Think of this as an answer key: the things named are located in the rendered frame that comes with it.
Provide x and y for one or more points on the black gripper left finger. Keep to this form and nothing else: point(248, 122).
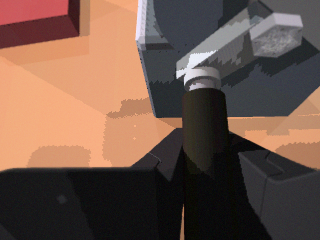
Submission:
point(140, 202)

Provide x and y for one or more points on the red rectangular block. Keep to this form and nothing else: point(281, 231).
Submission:
point(32, 21)

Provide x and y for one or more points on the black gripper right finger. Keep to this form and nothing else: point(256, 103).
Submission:
point(276, 198)

